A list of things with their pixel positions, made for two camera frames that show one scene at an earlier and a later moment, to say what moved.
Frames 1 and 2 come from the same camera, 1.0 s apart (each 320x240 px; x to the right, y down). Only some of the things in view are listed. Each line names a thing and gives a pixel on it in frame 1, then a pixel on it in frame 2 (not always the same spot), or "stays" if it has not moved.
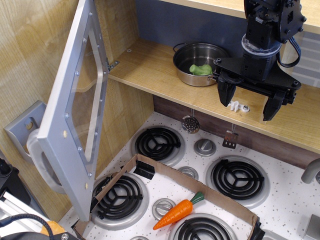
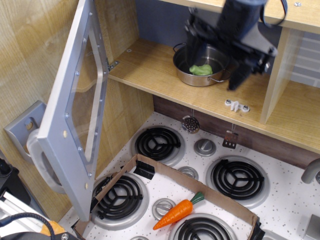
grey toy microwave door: (69, 129) stays
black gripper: (260, 70) → (254, 48)
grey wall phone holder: (20, 129) stays
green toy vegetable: (203, 70) stays
